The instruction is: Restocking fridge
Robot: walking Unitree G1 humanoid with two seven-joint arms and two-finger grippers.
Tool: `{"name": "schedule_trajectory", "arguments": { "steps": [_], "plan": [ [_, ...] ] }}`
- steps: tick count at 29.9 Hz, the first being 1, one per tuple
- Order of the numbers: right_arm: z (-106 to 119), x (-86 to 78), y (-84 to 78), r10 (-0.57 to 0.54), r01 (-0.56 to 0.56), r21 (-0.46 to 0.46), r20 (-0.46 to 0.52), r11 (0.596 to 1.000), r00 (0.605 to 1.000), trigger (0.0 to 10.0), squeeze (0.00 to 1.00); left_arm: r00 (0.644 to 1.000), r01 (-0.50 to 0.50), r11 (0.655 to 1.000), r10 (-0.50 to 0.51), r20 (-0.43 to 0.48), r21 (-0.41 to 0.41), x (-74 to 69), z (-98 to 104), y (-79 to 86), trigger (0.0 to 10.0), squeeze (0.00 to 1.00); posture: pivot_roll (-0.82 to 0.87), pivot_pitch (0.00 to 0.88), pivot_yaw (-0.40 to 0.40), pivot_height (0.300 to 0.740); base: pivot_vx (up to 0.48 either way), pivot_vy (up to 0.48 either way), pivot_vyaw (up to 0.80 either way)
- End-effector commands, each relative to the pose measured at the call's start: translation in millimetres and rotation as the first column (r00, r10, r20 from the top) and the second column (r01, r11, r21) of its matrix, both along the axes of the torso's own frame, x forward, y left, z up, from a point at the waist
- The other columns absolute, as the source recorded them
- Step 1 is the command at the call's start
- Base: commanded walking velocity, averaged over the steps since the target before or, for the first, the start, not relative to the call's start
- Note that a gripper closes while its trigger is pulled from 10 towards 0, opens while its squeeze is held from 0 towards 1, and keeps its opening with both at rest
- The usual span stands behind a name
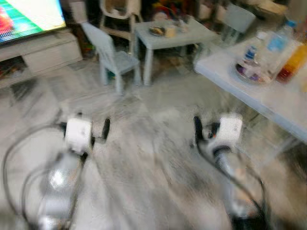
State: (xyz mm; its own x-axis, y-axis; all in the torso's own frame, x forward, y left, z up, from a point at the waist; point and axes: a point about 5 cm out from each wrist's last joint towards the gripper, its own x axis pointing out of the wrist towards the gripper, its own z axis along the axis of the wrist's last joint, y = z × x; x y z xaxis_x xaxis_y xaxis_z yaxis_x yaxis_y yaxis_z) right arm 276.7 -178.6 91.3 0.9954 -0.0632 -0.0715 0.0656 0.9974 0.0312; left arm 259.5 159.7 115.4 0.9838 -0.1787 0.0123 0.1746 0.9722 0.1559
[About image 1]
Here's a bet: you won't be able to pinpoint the short black left arm cable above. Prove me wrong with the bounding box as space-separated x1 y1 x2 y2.
19 164 56 227

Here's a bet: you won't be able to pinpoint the white folding table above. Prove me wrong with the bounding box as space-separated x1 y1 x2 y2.
194 36 307 144

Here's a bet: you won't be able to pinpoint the light grey child table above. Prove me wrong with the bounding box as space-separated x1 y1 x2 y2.
133 17 219 87

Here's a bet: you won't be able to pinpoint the large clear water bottle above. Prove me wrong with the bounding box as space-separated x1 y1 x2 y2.
261 19 298 72

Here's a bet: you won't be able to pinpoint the white television stand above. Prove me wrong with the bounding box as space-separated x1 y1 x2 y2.
0 31 83 89

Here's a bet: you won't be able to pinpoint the long black left arm cable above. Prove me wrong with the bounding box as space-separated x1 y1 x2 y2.
0 122 68 226

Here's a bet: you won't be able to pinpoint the beige high chair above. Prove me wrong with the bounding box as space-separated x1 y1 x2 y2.
98 0 143 36

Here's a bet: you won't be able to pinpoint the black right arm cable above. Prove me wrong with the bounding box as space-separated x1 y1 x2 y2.
194 139 269 226

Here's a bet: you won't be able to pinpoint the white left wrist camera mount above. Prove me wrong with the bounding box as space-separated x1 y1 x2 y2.
65 116 93 154

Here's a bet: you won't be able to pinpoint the orange juice bottle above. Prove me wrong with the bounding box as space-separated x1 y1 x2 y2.
277 41 307 82

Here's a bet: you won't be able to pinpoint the light blue child chair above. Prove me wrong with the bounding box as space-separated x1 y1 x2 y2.
81 22 142 94

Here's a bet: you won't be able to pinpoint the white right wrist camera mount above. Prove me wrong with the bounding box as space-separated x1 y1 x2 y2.
216 114 244 150

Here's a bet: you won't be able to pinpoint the small bottle blue label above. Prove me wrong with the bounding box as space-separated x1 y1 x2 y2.
244 31 267 65

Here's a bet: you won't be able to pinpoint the grey blue child chair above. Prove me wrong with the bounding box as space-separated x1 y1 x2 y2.
223 5 257 46

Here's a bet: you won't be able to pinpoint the taped white bowl purple contents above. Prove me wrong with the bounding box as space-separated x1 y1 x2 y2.
235 57 274 86

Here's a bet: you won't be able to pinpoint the flat screen television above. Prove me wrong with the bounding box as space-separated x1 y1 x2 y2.
0 0 67 44

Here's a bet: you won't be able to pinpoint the small yellow container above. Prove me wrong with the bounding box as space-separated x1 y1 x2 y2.
165 26 177 38

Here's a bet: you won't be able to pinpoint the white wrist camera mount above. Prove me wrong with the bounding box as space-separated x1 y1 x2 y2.
65 116 93 154
216 114 244 150

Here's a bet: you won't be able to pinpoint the small plate with food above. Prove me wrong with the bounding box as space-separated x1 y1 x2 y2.
149 26 166 37

